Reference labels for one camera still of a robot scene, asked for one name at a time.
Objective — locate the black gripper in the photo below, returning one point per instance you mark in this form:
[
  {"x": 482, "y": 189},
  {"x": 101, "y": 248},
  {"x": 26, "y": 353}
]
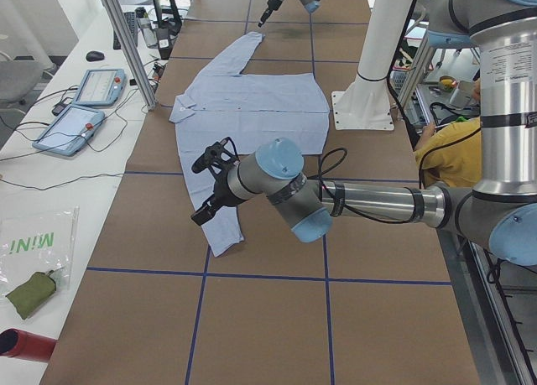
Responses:
[
  {"x": 221, "y": 189},
  {"x": 273, "y": 1}
]

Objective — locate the light blue striped shirt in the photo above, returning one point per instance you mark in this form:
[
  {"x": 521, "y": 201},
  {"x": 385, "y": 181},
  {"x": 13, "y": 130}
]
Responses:
[{"x": 274, "y": 121}]

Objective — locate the black power adapter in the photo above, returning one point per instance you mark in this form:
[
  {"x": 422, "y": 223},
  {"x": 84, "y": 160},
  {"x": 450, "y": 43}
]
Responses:
[{"x": 164, "y": 43}]

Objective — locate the black keyboard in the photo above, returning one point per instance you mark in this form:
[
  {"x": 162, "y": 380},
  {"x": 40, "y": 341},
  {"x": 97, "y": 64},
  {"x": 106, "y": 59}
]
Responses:
[{"x": 132, "y": 24}]

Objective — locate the near blue teach pendant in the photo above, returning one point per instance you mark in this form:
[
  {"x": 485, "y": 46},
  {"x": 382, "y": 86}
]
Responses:
[{"x": 70, "y": 131}]

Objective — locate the blue teach pendant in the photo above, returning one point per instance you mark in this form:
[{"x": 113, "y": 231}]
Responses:
[
  {"x": 100, "y": 87},
  {"x": 70, "y": 131}
]

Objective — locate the far blue teach pendant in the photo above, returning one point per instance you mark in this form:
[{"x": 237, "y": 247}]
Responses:
[{"x": 100, "y": 87}]

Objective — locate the clear MINI plastic bag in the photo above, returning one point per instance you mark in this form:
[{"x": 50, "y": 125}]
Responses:
[{"x": 41, "y": 242}]

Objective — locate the black computer mouse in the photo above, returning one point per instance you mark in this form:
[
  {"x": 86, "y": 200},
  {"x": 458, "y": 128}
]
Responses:
[{"x": 94, "y": 56}]

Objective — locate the green folded cloth pouch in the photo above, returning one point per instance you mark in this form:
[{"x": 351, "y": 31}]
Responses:
[{"x": 30, "y": 295}]

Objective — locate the grey office chair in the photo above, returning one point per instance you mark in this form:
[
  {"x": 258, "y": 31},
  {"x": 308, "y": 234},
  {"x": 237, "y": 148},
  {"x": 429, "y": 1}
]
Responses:
[{"x": 18, "y": 79}]

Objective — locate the person in yellow shirt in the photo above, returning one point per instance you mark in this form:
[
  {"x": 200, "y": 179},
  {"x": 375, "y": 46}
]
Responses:
[{"x": 452, "y": 155}]

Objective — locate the red bottle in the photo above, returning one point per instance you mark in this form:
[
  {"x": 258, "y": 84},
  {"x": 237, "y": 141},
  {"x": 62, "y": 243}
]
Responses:
[{"x": 26, "y": 346}]

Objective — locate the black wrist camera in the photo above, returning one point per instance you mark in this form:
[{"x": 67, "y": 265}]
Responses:
[{"x": 219, "y": 158}]

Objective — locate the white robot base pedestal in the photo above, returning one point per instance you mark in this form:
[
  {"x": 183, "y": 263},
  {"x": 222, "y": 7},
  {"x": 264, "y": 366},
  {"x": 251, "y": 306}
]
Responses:
[{"x": 365, "y": 104}]

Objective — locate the aluminium frame post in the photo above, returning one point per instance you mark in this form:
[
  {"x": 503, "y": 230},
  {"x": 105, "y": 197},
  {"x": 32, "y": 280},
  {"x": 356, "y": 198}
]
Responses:
[{"x": 130, "y": 51}]

